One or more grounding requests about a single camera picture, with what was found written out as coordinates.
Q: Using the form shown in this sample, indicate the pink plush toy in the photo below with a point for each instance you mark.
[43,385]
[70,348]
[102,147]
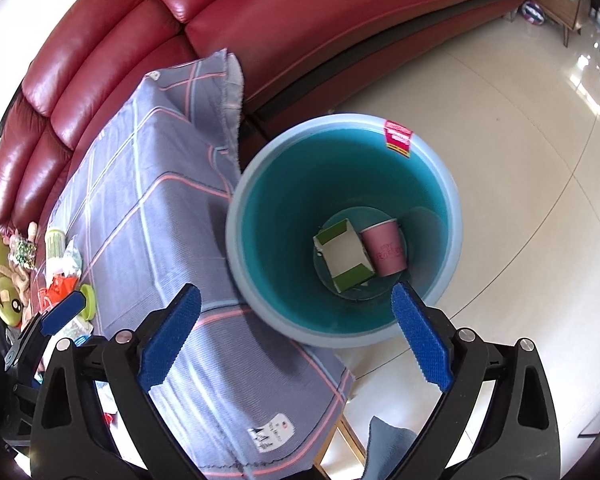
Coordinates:
[22,280]

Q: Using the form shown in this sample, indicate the orange wrapper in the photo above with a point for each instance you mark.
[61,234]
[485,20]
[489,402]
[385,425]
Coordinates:
[57,290]

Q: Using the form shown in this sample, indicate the pink paper cup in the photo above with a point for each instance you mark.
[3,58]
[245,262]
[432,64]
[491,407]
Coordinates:
[385,250]

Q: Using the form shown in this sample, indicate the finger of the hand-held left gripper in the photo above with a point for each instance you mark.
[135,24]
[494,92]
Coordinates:
[62,312]

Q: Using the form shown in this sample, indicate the open green white carton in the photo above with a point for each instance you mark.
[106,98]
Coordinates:
[347,255]

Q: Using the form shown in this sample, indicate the gold table frame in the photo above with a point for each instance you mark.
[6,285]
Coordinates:
[352,440]

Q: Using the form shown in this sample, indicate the blue plastic bin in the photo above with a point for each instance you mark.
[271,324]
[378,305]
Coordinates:
[280,210]

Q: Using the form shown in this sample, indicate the green plush toy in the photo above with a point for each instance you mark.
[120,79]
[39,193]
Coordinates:
[7,300]

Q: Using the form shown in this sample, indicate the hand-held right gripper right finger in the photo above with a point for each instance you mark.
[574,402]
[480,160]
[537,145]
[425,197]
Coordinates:
[425,335]

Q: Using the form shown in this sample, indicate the grey plaid cloth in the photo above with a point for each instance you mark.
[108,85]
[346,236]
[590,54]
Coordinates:
[155,200]

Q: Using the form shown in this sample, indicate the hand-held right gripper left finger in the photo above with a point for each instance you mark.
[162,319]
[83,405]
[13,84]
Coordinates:
[172,330]

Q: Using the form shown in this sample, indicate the white patterned ball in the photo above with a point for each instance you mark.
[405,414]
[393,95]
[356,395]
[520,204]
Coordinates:
[531,11]

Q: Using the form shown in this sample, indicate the white bottle green label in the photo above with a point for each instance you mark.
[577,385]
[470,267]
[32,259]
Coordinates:
[55,242]

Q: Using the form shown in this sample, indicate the white crumpled plastic bag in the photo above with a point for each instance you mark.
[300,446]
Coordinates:
[70,260]

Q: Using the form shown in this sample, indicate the blue grey cloth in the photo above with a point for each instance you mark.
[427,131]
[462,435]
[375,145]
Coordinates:
[387,445]

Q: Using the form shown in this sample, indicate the green round lid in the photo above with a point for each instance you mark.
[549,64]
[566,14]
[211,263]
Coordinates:
[87,300]

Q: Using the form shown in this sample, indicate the red leather sofa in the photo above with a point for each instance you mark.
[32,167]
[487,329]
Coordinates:
[305,20]

